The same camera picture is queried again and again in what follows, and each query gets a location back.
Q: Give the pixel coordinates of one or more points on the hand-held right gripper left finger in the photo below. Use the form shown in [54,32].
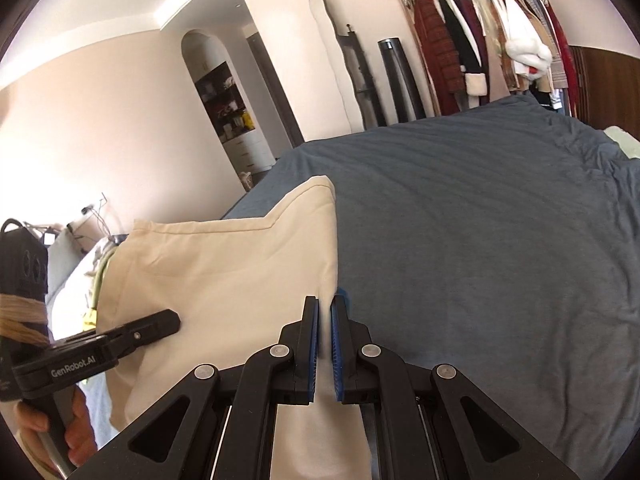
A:
[312,340]

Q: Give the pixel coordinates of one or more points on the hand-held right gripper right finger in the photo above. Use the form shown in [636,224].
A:
[337,350]

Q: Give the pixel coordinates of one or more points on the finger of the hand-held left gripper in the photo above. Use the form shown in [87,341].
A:
[150,327]

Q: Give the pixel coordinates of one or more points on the cream white pants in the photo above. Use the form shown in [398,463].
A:
[225,270]

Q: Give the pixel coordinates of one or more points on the person's left hand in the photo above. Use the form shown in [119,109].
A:
[80,425]

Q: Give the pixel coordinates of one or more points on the yellow cloth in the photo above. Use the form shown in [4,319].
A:
[90,319]

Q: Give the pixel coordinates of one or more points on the pale blue sheet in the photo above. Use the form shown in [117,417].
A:
[97,410]

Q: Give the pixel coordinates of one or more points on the blue grey duvet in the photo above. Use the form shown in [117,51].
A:
[475,235]

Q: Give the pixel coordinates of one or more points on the dark wooden door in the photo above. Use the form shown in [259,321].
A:
[272,85]

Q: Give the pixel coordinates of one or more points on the black ladder rack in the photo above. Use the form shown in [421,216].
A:
[362,85]

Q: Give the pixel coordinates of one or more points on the black tower fan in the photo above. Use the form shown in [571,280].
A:
[400,80]

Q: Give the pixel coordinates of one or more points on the wavy standing mirror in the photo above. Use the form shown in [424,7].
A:
[330,50]

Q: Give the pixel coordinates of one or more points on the row of hanging clothes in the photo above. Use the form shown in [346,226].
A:
[440,40]

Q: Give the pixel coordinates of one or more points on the white puffer jacket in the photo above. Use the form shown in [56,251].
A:
[525,52]

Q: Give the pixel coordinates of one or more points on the light green pillow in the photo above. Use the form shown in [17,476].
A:
[625,140]

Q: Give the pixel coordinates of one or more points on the dark wooden headboard panel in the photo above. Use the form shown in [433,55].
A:
[610,85]

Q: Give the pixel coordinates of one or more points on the arched wall niche shelf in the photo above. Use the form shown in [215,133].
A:
[230,110]

